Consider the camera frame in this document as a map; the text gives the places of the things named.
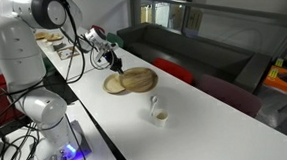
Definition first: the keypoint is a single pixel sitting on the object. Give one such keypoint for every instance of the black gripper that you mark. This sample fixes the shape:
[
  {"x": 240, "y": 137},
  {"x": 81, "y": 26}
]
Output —
[{"x": 110, "y": 58}]

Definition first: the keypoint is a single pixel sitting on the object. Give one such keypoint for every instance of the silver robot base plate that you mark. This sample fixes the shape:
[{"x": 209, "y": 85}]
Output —
[{"x": 81, "y": 144}]

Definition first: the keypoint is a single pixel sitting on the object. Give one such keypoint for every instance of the stack of wooden plates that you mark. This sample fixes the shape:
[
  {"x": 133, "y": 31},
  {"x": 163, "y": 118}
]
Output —
[{"x": 52, "y": 37}]

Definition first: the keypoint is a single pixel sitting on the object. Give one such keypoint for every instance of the white plastic spoon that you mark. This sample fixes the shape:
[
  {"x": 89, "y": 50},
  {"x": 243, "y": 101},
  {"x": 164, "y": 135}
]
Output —
[{"x": 154, "y": 101}]

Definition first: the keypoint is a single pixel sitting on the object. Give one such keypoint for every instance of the brown printed booklet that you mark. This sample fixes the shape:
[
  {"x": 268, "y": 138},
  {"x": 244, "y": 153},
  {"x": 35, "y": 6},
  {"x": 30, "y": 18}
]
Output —
[{"x": 67, "y": 53}]

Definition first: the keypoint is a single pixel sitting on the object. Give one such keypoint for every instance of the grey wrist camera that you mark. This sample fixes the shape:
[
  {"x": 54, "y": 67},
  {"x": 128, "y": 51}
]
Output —
[{"x": 99, "y": 56}]

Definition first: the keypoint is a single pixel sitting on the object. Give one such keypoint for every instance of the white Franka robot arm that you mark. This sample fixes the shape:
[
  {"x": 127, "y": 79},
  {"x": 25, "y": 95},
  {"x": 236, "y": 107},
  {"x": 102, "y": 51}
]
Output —
[{"x": 18, "y": 54}]

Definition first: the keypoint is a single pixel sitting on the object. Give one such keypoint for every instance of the white paper cup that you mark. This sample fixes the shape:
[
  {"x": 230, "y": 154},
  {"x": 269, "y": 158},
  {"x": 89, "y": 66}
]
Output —
[{"x": 160, "y": 119}]

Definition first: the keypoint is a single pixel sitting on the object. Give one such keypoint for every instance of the pale wooden plate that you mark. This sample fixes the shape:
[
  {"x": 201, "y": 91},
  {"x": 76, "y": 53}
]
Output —
[{"x": 112, "y": 85}]

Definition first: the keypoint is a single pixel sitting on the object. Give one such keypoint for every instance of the red chair at table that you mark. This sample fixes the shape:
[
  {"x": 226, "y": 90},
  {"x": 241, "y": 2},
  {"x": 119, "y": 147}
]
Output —
[{"x": 174, "y": 70}]

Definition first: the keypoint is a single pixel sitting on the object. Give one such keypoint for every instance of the yellow sign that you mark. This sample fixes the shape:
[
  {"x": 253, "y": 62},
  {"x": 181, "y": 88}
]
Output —
[{"x": 194, "y": 19}]

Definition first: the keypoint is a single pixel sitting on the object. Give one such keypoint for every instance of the green chair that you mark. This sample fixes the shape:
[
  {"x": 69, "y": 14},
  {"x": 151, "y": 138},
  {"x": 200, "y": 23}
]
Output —
[
  {"x": 49, "y": 65},
  {"x": 116, "y": 40}
]

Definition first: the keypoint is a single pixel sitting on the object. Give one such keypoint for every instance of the grey metal railing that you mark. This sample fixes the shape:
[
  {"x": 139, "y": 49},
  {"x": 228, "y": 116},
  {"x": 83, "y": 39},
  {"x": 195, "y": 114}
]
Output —
[{"x": 239, "y": 12}]

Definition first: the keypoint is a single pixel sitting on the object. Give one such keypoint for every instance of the dark-grained wooden plate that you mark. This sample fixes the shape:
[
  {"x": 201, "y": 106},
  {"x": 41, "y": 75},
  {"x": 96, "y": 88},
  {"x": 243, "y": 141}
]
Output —
[{"x": 139, "y": 79}]

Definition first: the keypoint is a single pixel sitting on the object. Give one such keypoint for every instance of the orange box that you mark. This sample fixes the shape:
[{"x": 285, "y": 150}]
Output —
[{"x": 285, "y": 81}]

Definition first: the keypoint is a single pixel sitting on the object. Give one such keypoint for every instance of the maroon chair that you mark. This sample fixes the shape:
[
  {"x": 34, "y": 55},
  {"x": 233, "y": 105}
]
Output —
[{"x": 229, "y": 94}]

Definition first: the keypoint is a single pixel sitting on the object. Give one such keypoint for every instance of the dark grey sofa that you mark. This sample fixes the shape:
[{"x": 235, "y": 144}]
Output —
[{"x": 188, "y": 50}]

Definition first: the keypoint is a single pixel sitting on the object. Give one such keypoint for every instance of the yellow-green tag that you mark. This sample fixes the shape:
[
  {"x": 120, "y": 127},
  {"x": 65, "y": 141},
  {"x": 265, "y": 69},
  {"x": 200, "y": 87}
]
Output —
[{"x": 279, "y": 62}]

